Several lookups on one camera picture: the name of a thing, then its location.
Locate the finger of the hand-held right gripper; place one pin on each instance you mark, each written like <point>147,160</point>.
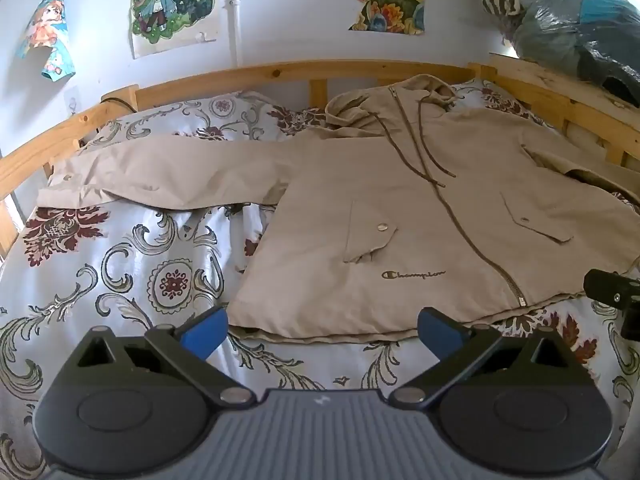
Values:
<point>607,286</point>

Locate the wooden bed frame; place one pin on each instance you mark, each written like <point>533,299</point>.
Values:
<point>280,74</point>

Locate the floral patterned duvet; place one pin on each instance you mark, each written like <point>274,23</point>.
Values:
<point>125,270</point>

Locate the floral patterned pillow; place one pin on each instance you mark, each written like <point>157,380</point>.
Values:
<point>200,112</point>

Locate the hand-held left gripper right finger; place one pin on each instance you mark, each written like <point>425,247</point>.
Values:
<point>440,335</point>

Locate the beige hooded zip jacket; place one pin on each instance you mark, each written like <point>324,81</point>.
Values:
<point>400,200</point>

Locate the green cartoon figure wall poster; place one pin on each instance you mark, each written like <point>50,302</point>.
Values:
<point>172,0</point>

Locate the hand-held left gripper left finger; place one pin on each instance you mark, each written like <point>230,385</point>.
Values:
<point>206,334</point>

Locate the clear plastic bag of clothes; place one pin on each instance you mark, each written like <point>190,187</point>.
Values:
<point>570,15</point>

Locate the torn cartoon girl wall poster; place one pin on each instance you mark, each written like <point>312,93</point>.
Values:
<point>47,35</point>

